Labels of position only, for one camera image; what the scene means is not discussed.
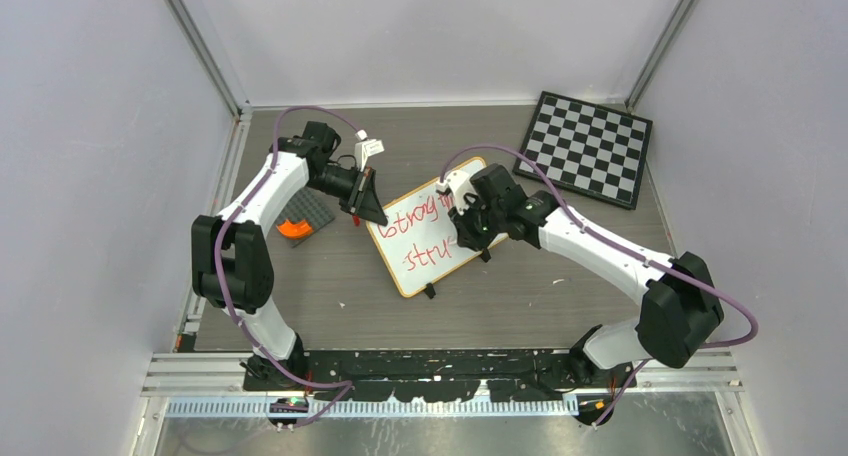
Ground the orange curved block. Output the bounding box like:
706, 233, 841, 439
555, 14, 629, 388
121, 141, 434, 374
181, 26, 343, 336
276, 219, 315, 241

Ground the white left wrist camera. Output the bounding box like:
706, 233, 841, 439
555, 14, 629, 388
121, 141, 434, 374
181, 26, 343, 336
353, 129, 385, 172

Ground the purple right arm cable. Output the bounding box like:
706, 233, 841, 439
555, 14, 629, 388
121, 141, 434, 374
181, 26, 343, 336
438, 144, 760, 429

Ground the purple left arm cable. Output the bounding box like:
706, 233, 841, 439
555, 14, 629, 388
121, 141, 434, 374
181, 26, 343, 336
213, 105, 369, 429

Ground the aluminium rail frame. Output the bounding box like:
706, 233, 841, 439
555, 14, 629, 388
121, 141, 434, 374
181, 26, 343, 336
142, 349, 743, 420

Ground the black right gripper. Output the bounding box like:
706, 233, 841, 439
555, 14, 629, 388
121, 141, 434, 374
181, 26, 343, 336
449, 192, 505, 250

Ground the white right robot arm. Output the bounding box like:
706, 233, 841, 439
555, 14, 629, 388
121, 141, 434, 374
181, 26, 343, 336
436, 164, 724, 387

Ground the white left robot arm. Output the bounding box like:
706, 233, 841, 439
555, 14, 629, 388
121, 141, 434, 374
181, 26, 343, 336
191, 121, 388, 390

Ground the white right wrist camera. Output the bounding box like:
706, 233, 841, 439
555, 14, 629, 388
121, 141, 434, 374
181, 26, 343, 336
435, 170, 478, 215

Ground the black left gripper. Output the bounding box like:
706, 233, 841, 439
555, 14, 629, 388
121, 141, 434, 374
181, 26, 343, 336
306, 164, 387, 226

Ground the white whiteboard orange frame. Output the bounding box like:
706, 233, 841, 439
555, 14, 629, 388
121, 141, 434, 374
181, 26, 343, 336
366, 178, 480, 298

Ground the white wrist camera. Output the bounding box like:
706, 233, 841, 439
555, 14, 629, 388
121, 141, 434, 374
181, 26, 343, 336
435, 170, 478, 215
353, 129, 385, 172

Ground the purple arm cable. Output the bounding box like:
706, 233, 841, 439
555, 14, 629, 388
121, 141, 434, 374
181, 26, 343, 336
213, 105, 369, 429
438, 144, 760, 429

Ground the black white checkerboard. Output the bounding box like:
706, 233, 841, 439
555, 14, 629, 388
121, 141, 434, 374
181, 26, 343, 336
513, 91, 653, 210

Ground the grey studded building plate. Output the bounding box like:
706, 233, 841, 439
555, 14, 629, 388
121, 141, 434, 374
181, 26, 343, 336
274, 188, 335, 247

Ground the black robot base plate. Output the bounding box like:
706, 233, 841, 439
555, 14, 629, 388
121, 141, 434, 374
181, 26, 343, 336
241, 349, 633, 403

